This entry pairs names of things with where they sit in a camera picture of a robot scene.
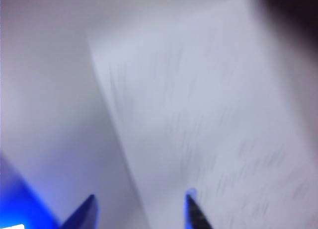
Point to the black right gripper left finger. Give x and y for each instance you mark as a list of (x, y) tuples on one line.
[(83, 215)]

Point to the white wrinkled paper sheet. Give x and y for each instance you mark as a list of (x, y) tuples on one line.
[(198, 109)]

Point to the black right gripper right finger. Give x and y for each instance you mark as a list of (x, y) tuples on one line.
[(196, 212)]

